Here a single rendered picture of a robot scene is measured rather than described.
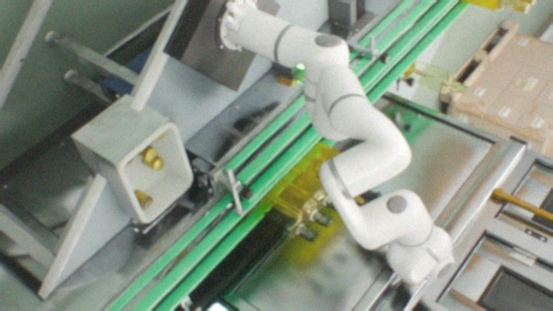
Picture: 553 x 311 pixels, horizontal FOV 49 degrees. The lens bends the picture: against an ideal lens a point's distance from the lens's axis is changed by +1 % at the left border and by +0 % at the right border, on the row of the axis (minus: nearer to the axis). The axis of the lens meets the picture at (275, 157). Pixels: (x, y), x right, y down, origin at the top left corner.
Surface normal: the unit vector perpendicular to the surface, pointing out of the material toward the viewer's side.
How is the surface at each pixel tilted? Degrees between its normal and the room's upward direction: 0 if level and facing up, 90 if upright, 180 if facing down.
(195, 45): 1
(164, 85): 0
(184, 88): 0
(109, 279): 90
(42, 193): 90
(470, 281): 90
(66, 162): 90
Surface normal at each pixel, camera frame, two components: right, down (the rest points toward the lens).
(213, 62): 0.76, 0.42
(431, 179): -0.12, -0.68
